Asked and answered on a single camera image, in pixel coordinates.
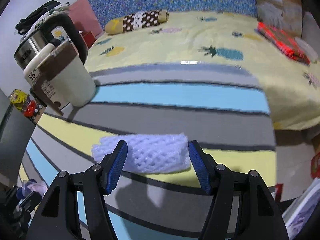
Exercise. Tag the striped table cloth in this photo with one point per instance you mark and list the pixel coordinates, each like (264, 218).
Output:
(175, 100)

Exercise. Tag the pale plastic wrapper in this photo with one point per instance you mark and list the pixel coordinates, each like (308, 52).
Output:
(36, 186)

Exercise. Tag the small red box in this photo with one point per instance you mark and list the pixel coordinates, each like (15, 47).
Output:
(88, 39)

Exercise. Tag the white plastic bowl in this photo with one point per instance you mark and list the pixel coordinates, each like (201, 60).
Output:
(307, 48)

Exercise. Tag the white foam fruit net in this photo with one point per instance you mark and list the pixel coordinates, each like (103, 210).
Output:
(155, 152)

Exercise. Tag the black bag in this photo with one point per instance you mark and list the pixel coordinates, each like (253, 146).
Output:
(37, 13)

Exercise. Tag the white cup in carton sleeve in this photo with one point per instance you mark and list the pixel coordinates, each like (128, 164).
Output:
(72, 80)

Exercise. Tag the dark grey board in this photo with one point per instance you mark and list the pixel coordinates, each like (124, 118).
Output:
(15, 135)

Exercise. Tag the printed cardboard box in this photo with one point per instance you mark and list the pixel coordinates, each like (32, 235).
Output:
(275, 5)

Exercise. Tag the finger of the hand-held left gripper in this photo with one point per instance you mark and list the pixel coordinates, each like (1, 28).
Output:
(31, 201)

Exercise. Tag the yellow pineapple bed sheet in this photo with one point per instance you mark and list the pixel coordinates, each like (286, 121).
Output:
(187, 37)

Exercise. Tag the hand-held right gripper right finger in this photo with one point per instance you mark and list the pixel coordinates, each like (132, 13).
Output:
(198, 167)

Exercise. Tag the yellow snack packet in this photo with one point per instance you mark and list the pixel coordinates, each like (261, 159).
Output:
(18, 98)

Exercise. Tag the white floral cloth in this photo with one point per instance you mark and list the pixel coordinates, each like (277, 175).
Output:
(61, 8)

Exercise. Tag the yellow and brown dotted pillow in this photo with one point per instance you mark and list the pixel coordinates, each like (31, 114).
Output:
(140, 20)

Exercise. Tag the red plaid folded cloth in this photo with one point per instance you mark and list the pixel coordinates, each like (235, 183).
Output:
(282, 42)

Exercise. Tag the white round trash bin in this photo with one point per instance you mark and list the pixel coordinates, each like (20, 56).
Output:
(298, 201)

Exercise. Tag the red snack packet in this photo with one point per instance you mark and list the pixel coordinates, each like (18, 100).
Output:
(31, 108)

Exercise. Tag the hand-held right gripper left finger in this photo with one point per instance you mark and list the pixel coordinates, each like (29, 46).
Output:
(117, 167)

